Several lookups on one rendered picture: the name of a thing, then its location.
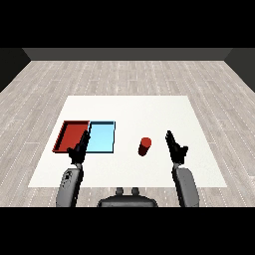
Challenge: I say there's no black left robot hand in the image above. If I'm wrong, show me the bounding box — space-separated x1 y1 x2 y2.
67 129 91 165

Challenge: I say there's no red open box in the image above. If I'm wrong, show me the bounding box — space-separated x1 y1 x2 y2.
52 120 91 154

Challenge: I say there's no red can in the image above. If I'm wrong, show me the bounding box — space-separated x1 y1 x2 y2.
137 136 152 157

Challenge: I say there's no dark grey robot body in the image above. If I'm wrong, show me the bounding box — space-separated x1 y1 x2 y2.
97 186 159 208

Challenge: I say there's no light blue open box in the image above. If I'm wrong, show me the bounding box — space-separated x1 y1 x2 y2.
84 121 117 154

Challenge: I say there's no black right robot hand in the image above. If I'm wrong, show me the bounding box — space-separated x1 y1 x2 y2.
164 129 189 165

